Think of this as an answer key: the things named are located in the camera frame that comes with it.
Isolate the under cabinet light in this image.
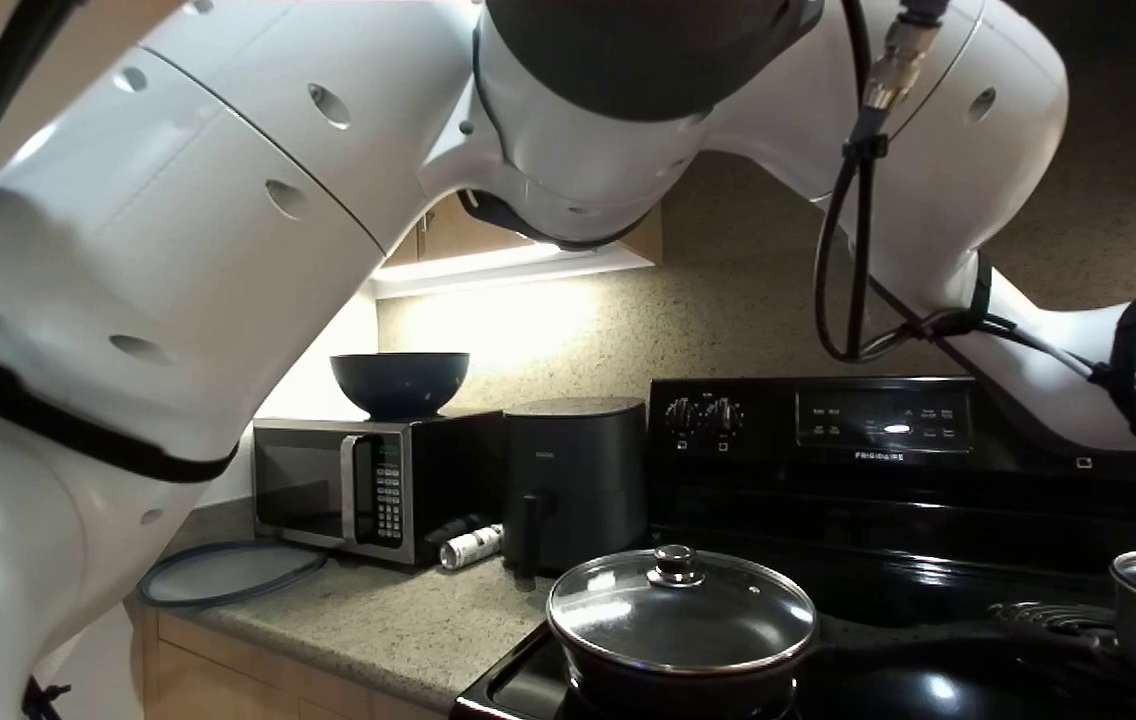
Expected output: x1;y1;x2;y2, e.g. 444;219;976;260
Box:
366;238;661;302

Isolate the black air fryer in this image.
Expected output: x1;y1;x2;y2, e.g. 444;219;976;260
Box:
500;397;651;579

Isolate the dark round bowl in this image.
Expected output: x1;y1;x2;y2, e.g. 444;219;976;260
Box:
328;349;475;425

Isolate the wooden upper cabinet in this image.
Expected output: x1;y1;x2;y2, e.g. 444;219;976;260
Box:
386;195;666;273

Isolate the clear salt shaker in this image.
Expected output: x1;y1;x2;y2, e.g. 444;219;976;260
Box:
437;518;512;576

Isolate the black electric stove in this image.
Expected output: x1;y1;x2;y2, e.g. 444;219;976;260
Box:
449;373;1136;720

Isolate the large glass pan lid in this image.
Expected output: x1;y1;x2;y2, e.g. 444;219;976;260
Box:
546;540;821;679

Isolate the stainless steel microwave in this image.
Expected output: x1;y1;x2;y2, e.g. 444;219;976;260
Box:
248;413;507;571

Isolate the black frying pan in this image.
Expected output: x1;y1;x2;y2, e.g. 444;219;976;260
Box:
546;609;1119;720

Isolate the gray round plate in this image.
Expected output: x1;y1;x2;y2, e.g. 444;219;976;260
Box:
136;536;333;613

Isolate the wooden base cabinet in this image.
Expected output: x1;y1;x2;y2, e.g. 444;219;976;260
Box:
124;599;461;720

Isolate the black range hood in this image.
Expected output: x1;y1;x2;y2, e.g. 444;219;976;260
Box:
1014;0;1136;50

